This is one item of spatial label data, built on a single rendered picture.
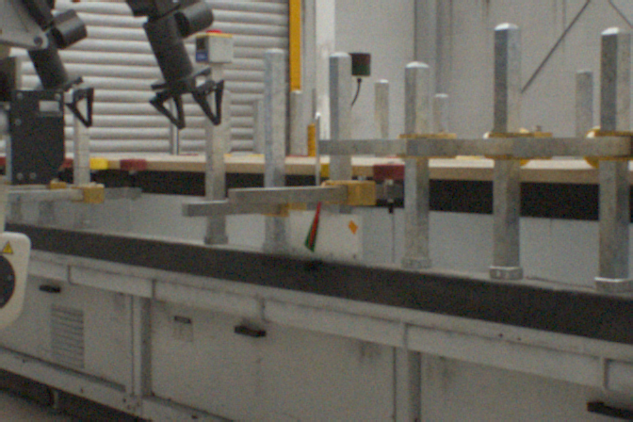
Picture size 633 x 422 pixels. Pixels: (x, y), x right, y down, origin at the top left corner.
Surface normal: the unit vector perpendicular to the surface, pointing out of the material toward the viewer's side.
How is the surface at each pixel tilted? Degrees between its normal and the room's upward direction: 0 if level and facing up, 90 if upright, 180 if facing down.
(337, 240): 90
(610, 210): 90
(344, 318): 90
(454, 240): 90
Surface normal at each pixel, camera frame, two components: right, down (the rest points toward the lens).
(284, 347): -0.80, 0.04
